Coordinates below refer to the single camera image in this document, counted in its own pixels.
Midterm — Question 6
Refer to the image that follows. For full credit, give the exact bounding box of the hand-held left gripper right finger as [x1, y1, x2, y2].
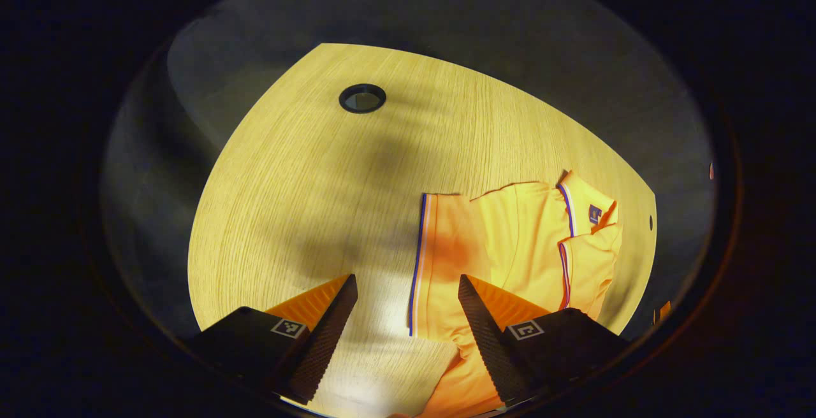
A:
[458, 274, 632, 406]

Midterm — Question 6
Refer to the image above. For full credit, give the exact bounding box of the orange T-shirt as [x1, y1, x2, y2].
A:
[408, 171, 623, 418]

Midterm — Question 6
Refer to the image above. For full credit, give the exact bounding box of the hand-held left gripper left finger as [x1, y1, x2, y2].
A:
[185, 273, 359, 406]

